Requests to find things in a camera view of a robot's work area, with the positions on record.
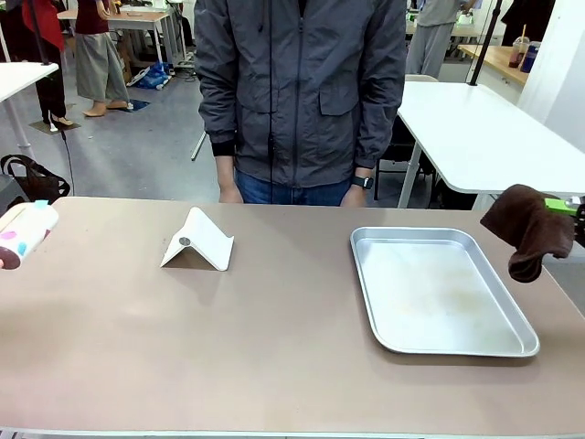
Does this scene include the black tote bag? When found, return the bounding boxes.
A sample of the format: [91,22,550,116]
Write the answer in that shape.
[0,154,71,206]

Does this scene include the blue can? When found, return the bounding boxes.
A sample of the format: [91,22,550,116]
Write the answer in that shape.
[520,40,543,75]

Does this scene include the person's left hand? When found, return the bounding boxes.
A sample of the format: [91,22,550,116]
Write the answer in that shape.
[342,184,374,208]

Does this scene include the silver metal tray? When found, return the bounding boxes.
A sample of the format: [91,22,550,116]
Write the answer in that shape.
[349,226,541,358]

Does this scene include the black floor cable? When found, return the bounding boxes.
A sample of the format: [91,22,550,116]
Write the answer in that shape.
[60,130,78,197]

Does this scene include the black stand pole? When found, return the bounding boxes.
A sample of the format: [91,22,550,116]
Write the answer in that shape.
[26,0,52,66]
[469,0,505,88]

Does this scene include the mannequin with grey skirt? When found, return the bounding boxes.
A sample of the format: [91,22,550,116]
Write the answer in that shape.
[73,0,133,118]

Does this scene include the wooden top side table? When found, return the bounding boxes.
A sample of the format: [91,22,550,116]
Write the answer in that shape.
[456,43,534,89]

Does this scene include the small white table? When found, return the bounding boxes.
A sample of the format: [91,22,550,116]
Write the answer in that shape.
[0,61,61,162]

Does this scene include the wooden top workbench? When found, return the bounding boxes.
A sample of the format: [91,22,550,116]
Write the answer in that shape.
[56,7,187,70]

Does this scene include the blue jeans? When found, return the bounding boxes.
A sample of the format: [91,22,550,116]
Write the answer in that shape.
[234,167,354,207]

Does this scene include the person in grey jacket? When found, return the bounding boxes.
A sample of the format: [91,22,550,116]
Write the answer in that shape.
[193,0,408,189]

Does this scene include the person's right hand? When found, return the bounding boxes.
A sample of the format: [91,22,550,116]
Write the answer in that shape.
[217,155,245,204]

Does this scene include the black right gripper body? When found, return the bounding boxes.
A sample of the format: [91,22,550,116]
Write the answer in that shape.
[572,199,585,240]

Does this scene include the person in black clothes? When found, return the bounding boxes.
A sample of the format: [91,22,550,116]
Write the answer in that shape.
[499,0,558,48]

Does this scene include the plastic drink cup with straw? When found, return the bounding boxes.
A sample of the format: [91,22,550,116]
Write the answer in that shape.
[510,24,532,70]

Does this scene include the mannequin in red and black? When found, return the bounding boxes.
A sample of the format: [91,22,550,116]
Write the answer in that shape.
[7,0,82,133]

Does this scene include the aluminium bar on floor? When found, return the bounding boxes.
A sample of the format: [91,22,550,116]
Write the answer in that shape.
[190,127,212,162]

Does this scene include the person's left forearm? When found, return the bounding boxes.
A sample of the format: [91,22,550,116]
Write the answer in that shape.
[352,59,408,171]

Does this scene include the pink handled white lint roller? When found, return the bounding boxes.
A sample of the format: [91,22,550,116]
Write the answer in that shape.
[0,199,60,273]

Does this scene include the dark brown cloth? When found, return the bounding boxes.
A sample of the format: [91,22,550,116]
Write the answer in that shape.
[480,183,575,284]

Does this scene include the blue plastic bag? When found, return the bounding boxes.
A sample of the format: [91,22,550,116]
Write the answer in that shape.
[130,61,174,91]

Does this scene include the person in grey clothes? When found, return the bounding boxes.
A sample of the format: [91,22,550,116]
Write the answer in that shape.
[404,0,463,80]

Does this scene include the white folded roller stand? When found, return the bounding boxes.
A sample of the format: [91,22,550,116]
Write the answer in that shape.
[159,206,236,273]

